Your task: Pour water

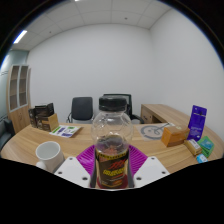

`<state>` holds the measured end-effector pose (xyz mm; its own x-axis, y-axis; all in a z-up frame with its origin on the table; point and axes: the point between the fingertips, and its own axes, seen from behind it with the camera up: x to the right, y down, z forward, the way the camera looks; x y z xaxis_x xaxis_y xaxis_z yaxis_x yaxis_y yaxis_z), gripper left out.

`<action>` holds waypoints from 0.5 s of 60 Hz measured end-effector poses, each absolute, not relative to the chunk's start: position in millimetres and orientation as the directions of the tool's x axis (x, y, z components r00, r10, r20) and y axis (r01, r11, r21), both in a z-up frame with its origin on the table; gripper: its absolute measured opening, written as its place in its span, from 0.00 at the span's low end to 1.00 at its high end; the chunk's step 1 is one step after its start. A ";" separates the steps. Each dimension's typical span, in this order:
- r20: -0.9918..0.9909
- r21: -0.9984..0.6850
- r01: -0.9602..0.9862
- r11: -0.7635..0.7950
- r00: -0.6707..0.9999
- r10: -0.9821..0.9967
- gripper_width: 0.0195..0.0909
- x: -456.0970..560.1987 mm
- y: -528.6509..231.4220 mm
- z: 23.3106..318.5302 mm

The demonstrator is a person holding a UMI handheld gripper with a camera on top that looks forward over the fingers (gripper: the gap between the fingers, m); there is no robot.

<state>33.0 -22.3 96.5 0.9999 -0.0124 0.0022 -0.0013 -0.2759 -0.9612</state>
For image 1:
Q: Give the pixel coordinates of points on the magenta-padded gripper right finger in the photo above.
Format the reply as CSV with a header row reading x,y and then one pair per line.
x,y
148,170

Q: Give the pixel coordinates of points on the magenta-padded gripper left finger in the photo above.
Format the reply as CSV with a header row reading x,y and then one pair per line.
x,y
71,170

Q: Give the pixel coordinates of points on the clear black-capped drink bottle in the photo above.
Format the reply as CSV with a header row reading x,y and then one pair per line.
x,y
112,133

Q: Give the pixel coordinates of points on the white mug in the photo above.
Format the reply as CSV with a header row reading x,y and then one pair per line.
x,y
50,156

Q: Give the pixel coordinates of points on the white green purple leaflet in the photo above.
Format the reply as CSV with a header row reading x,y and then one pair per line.
x,y
65,131

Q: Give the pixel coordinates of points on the round grey printed mat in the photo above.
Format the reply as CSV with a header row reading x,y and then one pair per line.
x,y
151,130

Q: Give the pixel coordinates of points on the orange wooden box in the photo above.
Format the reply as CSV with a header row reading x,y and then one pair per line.
x,y
175,136

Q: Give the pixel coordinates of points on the small tan packet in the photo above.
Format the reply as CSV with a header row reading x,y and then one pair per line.
x,y
193,147

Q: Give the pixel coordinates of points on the tan cardboard box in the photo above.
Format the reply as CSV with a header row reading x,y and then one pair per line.
x,y
51,123

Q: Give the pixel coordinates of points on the small light blue box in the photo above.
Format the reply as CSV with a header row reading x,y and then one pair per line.
x,y
202,158

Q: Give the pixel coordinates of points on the wooden side desk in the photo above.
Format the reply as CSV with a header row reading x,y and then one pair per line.
x,y
160,112

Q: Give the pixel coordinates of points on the black mesh office chair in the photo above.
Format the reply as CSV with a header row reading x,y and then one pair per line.
x,y
131,113

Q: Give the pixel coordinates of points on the black padded office chair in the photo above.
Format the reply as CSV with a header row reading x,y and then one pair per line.
x,y
81,108

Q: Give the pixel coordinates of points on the green flat box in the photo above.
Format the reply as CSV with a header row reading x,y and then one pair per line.
x,y
207,146

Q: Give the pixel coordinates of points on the large dark brown box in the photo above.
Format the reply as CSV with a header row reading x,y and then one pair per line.
x,y
43,111

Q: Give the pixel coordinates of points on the small dark brown box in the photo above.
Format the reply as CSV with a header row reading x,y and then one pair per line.
x,y
32,117

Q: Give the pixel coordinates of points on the purple standing card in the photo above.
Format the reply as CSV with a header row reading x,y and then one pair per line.
x,y
197,122

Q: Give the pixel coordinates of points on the wooden glass-door shelf cabinet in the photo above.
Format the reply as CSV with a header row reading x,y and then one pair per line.
x,y
20,116

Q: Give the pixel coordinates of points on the black armchair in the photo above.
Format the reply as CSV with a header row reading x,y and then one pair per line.
x,y
5,133

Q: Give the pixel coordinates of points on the rectangular ceiling light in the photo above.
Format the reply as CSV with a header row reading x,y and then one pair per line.
x,y
20,36

